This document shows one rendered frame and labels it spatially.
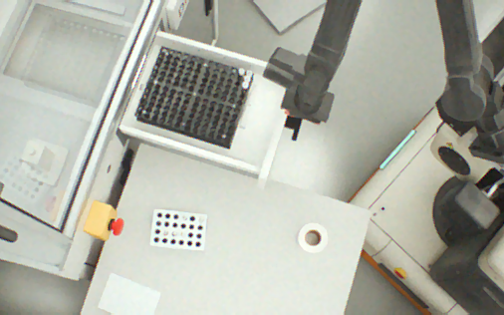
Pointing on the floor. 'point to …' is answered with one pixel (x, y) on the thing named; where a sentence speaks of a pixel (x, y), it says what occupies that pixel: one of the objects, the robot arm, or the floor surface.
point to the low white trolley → (230, 242)
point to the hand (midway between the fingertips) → (302, 114)
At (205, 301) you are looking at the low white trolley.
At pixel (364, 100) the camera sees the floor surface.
